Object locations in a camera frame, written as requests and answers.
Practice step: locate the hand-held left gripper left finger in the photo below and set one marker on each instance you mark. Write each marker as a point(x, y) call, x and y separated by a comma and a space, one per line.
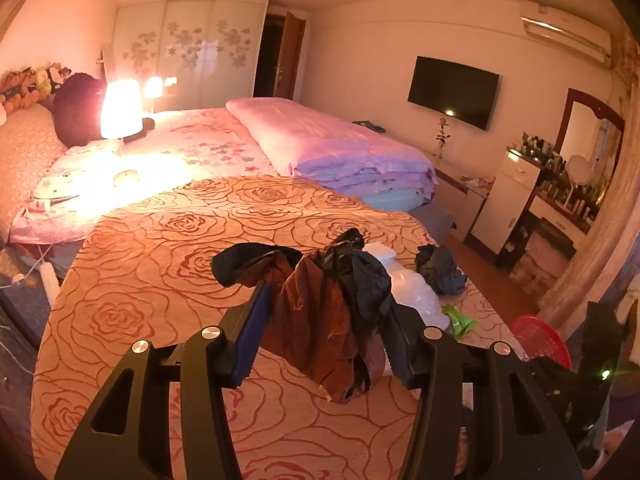
point(248, 340)

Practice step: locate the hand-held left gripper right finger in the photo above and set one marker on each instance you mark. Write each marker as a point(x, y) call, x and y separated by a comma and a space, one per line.
point(402, 360)

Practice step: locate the red plastic basket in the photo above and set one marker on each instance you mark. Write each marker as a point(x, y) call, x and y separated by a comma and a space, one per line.
point(542, 337)

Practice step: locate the storage boxes under table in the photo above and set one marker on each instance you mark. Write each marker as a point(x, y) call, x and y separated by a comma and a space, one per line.
point(542, 255)

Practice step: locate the white dressing table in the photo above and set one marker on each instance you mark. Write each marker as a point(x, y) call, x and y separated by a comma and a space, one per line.
point(560, 212)

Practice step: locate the light blue mattress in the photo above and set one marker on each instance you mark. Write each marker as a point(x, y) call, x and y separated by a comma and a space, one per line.
point(395, 199)

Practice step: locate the low white cabinet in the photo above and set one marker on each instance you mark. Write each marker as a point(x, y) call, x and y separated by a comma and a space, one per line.
point(455, 195)

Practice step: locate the tall white drawer cabinet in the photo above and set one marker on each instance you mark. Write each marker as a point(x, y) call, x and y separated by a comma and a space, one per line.
point(505, 205)

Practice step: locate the round white vanity mirror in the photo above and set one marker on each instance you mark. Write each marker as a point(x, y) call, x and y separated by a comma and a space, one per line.
point(578, 172)

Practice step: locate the small clutter on cabinet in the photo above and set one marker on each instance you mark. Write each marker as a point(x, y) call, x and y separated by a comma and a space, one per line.
point(477, 181)

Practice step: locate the floral pink bed sheet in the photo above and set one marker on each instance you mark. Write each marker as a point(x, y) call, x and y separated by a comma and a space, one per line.
point(200, 147)

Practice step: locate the small round dish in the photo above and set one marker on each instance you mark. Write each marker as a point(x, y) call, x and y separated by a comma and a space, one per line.
point(126, 177)

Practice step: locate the row of cosmetic bottles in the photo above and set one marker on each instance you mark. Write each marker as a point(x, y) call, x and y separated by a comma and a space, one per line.
point(550, 160)

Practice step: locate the folded pink quilt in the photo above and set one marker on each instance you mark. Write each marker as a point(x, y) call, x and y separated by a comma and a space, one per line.
point(325, 140)

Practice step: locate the rose in vase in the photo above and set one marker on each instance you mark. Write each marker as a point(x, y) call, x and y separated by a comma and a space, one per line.
point(441, 135)

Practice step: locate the red-framed dressing mirror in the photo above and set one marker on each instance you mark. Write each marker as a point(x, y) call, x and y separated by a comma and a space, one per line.
point(587, 130)

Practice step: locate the dark flat object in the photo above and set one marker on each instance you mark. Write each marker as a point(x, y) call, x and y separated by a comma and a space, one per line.
point(370, 125)

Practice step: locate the large glowing table lamp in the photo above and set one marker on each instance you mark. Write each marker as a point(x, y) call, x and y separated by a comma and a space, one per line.
point(121, 107)

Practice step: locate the small glowing table lamp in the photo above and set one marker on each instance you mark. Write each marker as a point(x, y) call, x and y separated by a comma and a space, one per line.
point(153, 89)

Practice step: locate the brown wooden door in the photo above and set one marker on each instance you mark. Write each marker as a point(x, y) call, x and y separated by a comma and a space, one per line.
point(291, 55)

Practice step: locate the flower-print sliding wardrobe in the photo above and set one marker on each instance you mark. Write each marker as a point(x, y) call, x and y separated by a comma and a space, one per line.
point(190, 50)

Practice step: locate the white air conditioner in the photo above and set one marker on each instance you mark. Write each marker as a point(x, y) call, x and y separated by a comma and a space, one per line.
point(565, 27)

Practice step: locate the pile of plush toys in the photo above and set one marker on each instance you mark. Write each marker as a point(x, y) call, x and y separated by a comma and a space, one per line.
point(30, 85)

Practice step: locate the grey bed frame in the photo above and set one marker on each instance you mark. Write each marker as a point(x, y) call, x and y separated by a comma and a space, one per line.
point(435, 220)

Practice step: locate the wall television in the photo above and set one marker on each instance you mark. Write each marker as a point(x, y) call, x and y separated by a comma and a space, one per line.
point(452, 91)

